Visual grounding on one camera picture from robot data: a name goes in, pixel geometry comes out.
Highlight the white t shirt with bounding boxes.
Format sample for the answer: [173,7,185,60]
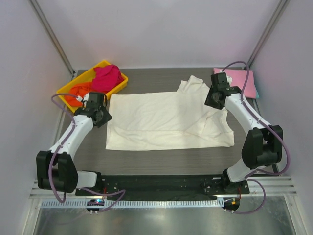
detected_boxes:
[106,75,234,151]

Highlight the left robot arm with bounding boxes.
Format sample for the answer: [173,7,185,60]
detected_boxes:
[36,105,112,196]

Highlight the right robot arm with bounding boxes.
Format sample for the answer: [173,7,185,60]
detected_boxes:
[204,81,283,194]

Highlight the orange t shirt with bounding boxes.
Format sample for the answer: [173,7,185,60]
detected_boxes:
[64,82,92,107]

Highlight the folded pink t shirt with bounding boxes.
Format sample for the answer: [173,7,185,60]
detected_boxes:
[224,69,256,99]

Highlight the magenta t shirt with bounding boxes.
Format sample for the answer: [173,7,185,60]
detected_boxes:
[91,64,124,93]

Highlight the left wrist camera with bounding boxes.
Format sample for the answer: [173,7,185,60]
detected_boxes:
[83,92,108,108]

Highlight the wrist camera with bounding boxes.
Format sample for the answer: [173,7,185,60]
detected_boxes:
[83,92,108,108]
[211,72,230,87]

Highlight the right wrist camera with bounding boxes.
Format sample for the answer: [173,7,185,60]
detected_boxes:
[211,72,230,87]

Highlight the slotted white cable duct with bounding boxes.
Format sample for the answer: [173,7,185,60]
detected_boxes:
[41,198,224,209]

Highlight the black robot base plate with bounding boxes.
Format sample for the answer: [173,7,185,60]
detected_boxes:
[91,174,250,200]

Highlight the right aluminium frame post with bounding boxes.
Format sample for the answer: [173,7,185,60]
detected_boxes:
[245,0,290,68]

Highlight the aluminium frame post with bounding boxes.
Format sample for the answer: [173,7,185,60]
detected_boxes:
[245,0,290,68]
[28,0,75,77]

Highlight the left aluminium frame post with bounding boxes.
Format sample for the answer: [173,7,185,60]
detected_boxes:
[28,0,75,77]

